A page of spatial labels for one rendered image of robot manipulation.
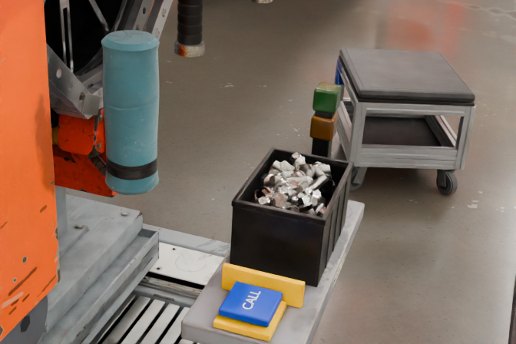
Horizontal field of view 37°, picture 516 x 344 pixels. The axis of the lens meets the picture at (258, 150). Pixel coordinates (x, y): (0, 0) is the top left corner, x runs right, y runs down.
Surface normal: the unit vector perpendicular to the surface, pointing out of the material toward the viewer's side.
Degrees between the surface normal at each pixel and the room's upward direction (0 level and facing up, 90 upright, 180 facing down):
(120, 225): 0
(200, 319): 0
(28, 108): 90
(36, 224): 90
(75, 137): 80
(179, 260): 0
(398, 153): 90
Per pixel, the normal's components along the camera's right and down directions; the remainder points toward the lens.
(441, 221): 0.06, -0.90
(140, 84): 0.45, 0.37
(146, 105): 0.64, 0.36
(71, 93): 0.95, 0.19
